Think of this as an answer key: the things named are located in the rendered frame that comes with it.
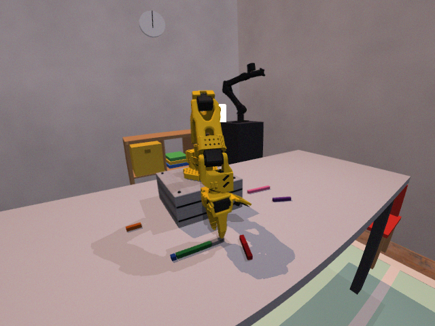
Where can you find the orange rod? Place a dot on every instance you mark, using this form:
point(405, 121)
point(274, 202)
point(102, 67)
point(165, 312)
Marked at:
point(133, 227)

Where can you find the green rod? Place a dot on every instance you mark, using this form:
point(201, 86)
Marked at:
point(193, 249)

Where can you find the pink rod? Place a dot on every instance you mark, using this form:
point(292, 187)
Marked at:
point(258, 189)

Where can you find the purple rod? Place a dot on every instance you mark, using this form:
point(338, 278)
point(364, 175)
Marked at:
point(280, 199)

